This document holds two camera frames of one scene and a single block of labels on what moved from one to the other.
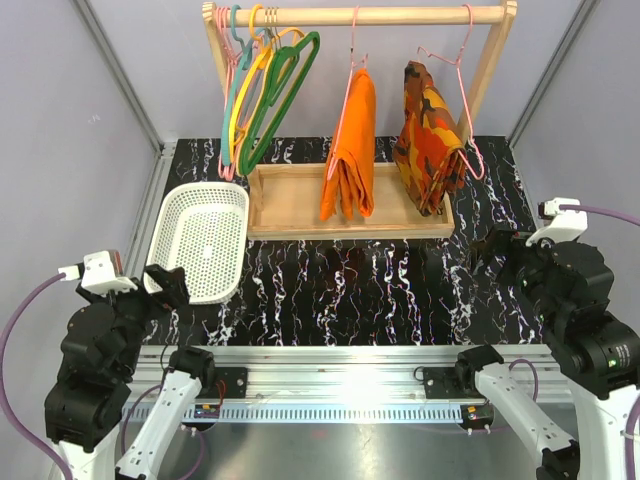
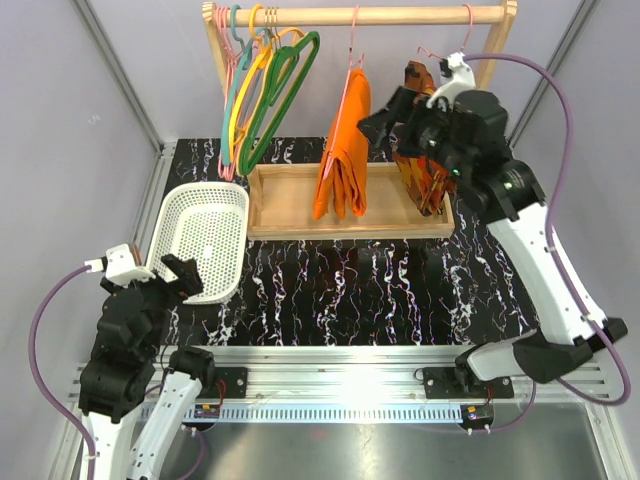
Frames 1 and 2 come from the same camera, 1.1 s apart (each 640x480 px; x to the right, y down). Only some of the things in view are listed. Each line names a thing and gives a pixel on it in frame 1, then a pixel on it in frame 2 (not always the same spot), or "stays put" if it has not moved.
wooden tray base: (283, 203) stays put
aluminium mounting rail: (340, 384) stays put
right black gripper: (503, 240) to (377, 127)
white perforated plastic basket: (203, 228) stays put
